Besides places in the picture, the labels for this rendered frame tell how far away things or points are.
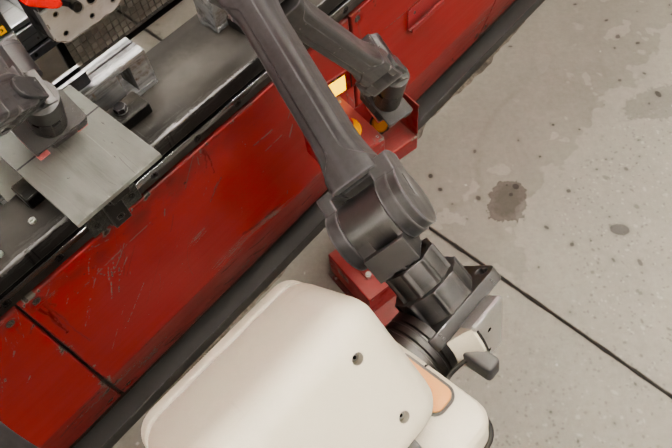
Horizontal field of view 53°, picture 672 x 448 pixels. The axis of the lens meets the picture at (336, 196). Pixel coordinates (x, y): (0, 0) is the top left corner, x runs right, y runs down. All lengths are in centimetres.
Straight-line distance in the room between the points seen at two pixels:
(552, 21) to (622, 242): 99
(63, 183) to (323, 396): 77
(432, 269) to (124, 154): 65
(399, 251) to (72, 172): 67
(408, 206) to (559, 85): 193
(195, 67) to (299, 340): 100
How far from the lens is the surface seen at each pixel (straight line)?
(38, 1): 117
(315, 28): 104
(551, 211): 227
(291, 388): 53
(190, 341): 206
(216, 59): 148
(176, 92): 144
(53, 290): 144
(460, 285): 74
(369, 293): 195
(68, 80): 137
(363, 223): 73
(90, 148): 124
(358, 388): 56
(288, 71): 81
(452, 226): 220
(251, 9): 86
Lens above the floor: 189
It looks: 57 degrees down
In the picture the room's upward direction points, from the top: 8 degrees counter-clockwise
